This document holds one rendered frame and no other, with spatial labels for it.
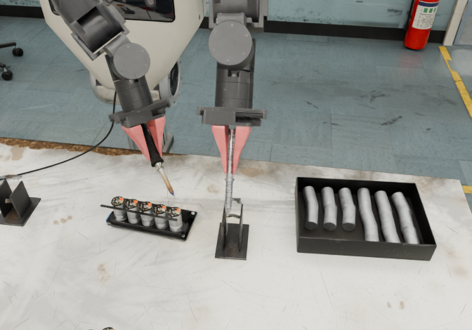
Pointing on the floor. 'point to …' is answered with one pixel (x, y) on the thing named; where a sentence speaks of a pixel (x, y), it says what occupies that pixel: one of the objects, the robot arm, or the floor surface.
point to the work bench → (269, 307)
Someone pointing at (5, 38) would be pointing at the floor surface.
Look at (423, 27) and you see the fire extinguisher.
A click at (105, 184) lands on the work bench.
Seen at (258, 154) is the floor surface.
